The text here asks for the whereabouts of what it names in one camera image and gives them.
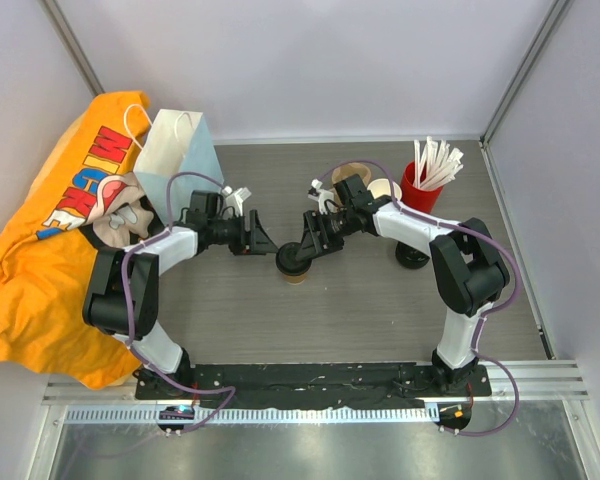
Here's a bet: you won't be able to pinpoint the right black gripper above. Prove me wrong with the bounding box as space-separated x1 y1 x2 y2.
296 208 356 262

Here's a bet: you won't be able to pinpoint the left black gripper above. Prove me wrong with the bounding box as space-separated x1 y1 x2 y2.
209 211 278 256

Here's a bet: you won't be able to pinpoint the black plastic cup lid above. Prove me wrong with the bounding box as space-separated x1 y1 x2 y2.
275 242 312 277

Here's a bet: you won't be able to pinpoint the single brown paper cup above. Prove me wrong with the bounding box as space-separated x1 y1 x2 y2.
283 271 308 285

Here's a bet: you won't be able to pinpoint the stack of paper cups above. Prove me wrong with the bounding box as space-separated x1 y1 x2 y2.
367 178 402 200

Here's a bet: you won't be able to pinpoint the white blue paper bag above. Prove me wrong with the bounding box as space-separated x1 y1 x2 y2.
133 109 224 222

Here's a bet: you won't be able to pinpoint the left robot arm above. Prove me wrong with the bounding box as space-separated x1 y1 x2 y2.
82 188 278 399

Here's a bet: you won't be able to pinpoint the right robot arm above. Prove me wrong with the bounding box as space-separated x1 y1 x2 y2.
276 174 510 395

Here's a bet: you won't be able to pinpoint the stacked pulp cup carriers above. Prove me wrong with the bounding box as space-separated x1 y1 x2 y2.
331 162 371 205

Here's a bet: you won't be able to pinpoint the red straw holder cup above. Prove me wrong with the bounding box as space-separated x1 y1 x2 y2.
400 162 443 214

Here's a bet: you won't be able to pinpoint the wrapped white straws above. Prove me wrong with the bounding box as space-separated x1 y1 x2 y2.
413 136 464 191

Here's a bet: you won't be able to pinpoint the orange printed shirt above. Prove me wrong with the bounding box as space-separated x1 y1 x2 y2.
0 91 161 389

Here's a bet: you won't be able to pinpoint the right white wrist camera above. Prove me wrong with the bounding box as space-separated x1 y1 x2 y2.
308 179 339 214

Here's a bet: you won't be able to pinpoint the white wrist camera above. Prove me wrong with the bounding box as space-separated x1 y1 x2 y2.
221 186 252 217
308 179 339 214

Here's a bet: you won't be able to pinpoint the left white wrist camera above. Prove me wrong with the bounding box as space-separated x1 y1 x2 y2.
221 186 252 217

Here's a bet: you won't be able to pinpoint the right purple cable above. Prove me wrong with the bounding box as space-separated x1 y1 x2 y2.
314 159 522 437

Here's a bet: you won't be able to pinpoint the purple cable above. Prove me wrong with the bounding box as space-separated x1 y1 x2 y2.
314 159 522 437
122 171 239 434

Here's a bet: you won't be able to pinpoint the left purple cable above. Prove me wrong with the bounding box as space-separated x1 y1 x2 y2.
122 171 239 434

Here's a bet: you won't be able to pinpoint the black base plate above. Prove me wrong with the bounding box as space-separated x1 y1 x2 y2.
134 360 491 409

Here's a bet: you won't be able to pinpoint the white slotted cable duct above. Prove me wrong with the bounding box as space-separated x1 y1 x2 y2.
65 403 439 425

